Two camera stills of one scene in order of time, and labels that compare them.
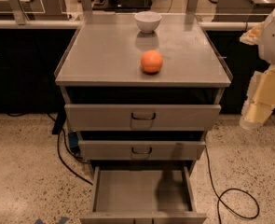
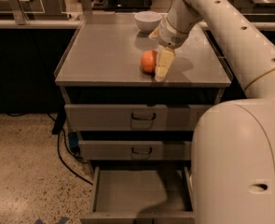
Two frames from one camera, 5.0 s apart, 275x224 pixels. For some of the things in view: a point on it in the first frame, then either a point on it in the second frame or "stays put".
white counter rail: (75, 24) stays put
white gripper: (274, 36) to (170, 35)
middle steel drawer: (139, 149) stays put
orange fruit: (151, 62) stays put
